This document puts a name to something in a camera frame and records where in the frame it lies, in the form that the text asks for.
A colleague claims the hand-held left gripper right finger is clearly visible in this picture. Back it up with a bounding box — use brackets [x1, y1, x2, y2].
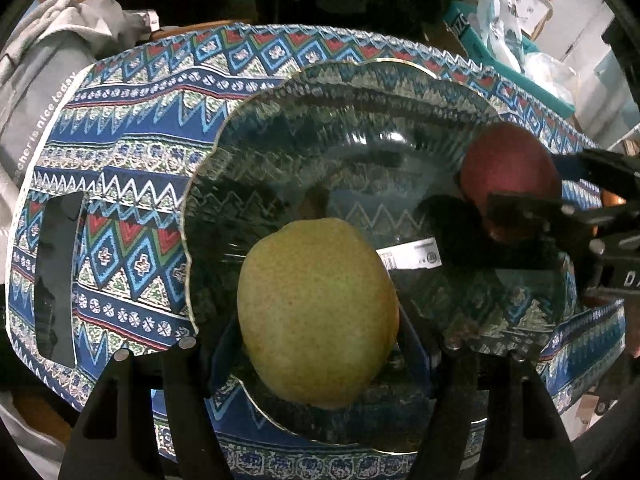
[399, 310, 581, 480]

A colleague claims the grey hooded sweatshirt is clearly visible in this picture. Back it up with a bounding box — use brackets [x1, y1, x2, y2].
[0, 0, 161, 221]

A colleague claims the blue patterned tablecloth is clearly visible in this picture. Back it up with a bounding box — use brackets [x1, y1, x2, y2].
[5, 20, 628, 480]

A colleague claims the clear glass bowl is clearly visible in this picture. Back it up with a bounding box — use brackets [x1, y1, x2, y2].
[182, 57, 581, 456]

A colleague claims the yellow-green pear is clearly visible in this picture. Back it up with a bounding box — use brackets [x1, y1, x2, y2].
[236, 217, 401, 411]

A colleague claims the red apple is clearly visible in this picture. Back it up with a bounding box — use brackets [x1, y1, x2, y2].
[460, 122, 563, 243]

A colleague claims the black rectangular strip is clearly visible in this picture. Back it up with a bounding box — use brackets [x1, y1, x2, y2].
[35, 191, 85, 367]

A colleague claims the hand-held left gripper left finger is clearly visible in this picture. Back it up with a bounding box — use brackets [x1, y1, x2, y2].
[57, 320, 246, 480]

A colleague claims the white printed rice bag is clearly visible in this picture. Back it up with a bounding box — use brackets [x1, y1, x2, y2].
[465, 0, 541, 71]

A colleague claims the teal cardboard box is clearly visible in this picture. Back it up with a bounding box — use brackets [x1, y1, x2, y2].
[442, 0, 581, 118]

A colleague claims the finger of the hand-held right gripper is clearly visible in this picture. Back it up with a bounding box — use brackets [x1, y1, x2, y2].
[552, 147, 640, 201]
[485, 192, 626, 247]

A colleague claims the clear plastic bag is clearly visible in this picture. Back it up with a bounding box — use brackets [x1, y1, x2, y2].
[520, 52, 581, 106]

